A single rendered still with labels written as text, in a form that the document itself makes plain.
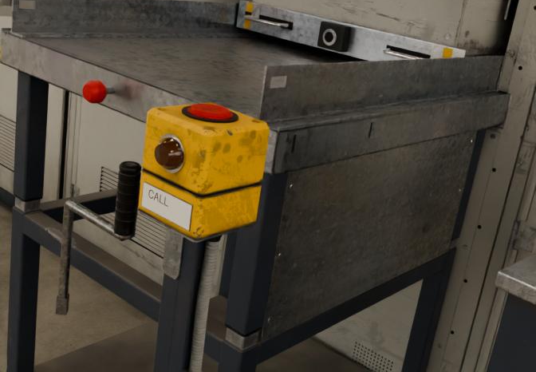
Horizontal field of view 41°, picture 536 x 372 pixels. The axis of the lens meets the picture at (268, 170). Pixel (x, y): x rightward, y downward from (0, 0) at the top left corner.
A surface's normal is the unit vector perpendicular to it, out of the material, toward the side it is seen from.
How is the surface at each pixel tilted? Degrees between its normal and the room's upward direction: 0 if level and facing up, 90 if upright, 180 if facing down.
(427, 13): 90
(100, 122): 90
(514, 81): 90
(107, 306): 0
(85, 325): 0
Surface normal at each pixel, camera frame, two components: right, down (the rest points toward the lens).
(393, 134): 0.74, 0.31
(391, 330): -0.65, 0.14
